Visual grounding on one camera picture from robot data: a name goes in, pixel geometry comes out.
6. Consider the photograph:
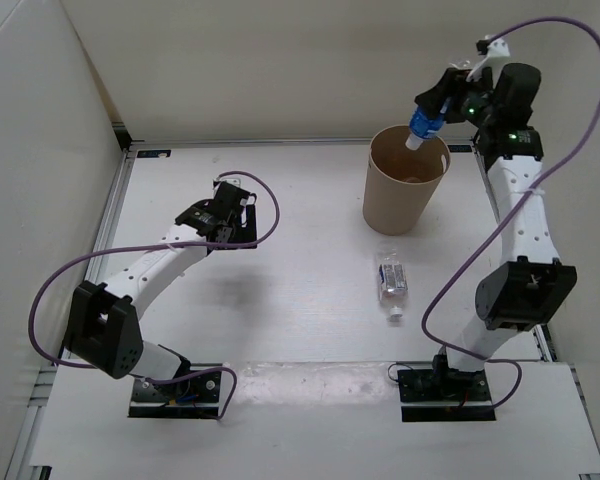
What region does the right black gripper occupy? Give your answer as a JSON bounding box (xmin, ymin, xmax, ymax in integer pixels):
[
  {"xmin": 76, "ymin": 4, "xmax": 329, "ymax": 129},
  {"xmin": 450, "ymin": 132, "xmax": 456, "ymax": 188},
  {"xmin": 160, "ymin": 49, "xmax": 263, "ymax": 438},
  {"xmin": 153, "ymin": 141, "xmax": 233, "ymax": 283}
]
[{"xmin": 415, "ymin": 68, "xmax": 500, "ymax": 131}]

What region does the blue label Pocari Sweat bottle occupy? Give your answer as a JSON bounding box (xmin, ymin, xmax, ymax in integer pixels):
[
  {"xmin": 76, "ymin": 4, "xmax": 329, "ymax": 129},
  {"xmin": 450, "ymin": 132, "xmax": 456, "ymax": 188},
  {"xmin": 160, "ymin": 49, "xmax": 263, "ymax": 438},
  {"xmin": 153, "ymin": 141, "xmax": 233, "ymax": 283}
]
[{"xmin": 405, "ymin": 106, "xmax": 446, "ymax": 151}]

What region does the clear bottle white orange label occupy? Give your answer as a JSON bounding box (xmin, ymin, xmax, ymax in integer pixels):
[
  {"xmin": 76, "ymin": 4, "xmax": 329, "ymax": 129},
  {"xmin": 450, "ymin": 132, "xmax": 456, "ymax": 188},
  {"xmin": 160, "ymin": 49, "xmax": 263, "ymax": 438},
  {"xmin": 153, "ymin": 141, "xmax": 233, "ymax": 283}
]
[{"xmin": 376, "ymin": 243, "xmax": 408, "ymax": 322}]

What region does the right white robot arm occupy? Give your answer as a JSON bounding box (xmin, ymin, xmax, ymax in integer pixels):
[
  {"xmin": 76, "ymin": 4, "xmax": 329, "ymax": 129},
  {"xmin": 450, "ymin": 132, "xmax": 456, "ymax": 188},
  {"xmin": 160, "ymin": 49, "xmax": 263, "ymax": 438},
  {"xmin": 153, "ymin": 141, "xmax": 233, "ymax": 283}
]
[{"xmin": 411, "ymin": 63, "xmax": 577, "ymax": 400}]

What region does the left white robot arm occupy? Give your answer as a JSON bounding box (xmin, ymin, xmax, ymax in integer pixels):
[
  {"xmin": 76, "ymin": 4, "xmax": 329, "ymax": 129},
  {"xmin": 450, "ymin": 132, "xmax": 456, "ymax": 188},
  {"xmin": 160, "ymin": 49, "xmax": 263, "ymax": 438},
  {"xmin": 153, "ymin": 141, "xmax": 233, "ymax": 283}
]
[{"xmin": 64, "ymin": 181, "xmax": 257, "ymax": 400}]

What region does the brown cardboard bin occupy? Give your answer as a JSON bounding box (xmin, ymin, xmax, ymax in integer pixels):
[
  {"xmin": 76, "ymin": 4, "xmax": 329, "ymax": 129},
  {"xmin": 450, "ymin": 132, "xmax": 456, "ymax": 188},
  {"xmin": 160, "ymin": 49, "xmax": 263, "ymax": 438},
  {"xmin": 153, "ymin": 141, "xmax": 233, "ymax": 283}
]
[{"xmin": 362, "ymin": 125, "xmax": 451, "ymax": 236}]

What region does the white front board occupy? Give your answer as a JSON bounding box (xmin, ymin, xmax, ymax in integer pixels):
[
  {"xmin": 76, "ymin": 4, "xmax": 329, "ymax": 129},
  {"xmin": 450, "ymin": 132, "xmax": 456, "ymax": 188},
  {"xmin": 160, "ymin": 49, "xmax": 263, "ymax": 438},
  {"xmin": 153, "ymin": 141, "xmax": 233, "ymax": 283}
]
[{"xmin": 31, "ymin": 363, "xmax": 600, "ymax": 479}]

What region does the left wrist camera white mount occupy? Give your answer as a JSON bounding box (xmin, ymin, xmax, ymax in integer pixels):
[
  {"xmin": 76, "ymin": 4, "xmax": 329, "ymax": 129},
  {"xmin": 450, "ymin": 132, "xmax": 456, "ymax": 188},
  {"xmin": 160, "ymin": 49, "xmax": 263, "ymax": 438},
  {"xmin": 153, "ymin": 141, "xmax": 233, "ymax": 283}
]
[{"xmin": 213, "ymin": 177, "xmax": 241, "ymax": 189}]

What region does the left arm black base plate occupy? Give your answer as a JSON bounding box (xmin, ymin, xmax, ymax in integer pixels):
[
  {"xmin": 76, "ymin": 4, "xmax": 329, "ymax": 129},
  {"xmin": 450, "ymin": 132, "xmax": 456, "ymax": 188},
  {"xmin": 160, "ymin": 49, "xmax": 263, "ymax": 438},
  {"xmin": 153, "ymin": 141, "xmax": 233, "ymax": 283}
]
[{"xmin": 127, "ymin": 364, "xmax": 222, "ymax": 420}]

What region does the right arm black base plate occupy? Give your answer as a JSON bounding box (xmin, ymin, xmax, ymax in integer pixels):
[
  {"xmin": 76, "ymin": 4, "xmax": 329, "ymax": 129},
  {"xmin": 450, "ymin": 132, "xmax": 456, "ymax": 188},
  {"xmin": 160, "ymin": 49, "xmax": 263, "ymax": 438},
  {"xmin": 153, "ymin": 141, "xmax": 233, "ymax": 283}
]
[{"xmin": 387, "ymin": 356, "xmax": 496, "ymax": 423}]

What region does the aluminium table frame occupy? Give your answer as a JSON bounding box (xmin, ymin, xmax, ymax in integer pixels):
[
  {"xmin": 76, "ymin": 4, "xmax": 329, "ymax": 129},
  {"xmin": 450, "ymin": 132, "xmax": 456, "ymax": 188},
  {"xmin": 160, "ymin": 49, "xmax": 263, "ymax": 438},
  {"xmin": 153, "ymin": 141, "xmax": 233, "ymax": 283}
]
[{"xmin": 4, "ymin": 119, "xmax": 600, "ymax": 480}]

